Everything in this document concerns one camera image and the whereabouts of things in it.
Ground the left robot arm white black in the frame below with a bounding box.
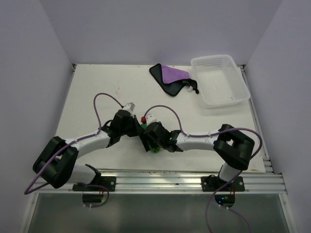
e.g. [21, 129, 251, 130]
[33, 110, 144, 191]

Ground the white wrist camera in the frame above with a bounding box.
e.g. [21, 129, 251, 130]
[145, 113, 157, 125]
[122, 102, 135, 114]

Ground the aluminium mounting rail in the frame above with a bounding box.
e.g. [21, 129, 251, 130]
[31, 171, 287, 195]

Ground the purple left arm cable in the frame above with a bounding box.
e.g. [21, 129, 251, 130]
[24, 93, 126, 207]

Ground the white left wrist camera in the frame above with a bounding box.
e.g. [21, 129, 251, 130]
[122, 102, 135, 114]

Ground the green microfiber towel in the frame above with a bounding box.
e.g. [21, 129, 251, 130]
[142, 137, 160, 153]

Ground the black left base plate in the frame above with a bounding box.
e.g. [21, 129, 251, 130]
[72, 176, 117, 192]

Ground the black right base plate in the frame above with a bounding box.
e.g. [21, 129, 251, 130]
[201, 175, 245, 192]

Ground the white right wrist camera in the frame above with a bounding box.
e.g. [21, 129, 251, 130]
[145, 113, 157, 125]

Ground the black and purple towel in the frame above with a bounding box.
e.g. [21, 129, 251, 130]
[149, 64, 199, 97]

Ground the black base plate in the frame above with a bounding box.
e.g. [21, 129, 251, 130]
[201, 175, 245, 192]
[72, 176, 117, 192]

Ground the white plastic basket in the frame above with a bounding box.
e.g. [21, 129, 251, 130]
[190, 54, 251, 108]

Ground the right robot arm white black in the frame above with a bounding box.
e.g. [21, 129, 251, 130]
[145, 122, 255, 191]

